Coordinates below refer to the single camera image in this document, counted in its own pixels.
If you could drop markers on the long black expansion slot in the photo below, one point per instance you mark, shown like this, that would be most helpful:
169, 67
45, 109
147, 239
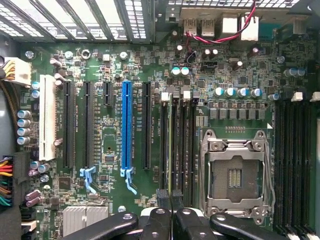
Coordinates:
88, 125
68, 125
146, 125

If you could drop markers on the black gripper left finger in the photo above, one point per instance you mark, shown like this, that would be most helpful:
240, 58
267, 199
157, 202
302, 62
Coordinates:
157, 225

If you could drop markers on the white rear port housing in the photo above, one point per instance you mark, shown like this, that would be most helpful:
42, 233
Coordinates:
250, 28
229, 23

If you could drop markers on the blue expansion slot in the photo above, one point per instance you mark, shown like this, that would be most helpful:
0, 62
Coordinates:
127, 125

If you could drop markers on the silver capacitor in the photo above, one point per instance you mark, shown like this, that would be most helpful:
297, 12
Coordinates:
273, 96
256, 92
24, 114
185, 71
23, 131
230, 92
23, 123
23, 140
175, 71
218, 91
243, 92

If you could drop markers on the silver CPU socket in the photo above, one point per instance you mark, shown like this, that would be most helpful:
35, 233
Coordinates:
236, 175

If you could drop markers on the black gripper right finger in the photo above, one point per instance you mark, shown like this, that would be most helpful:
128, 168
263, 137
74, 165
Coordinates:
186, 225

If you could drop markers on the short black expansion slot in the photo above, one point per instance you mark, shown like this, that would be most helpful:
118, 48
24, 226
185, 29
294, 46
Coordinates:
108, 93

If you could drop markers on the green motherboard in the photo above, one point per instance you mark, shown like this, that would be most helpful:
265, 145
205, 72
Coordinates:
112, 147

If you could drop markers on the light blue slot latch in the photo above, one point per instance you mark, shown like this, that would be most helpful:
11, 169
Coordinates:
128, 180
88, 177

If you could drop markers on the silver finned heat sink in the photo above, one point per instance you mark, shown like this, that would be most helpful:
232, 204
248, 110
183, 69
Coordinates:
82, 220

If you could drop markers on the white PCI expansion slot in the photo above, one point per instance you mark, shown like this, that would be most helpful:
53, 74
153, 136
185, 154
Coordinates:
47, 117

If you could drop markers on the silver USB port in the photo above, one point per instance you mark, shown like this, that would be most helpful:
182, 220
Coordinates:
208, 27
191, 26

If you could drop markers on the black main power connector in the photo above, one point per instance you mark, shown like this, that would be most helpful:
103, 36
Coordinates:
21, 175

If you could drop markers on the white power connector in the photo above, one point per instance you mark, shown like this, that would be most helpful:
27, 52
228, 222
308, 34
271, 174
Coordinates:
21, 71

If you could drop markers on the purple capacitor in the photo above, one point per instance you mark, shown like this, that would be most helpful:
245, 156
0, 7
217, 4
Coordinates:
32, 194
33, 201

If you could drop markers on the black RAM slot white latch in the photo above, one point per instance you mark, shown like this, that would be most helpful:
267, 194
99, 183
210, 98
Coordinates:
311, 162
290, 162
185, 140
163, 140

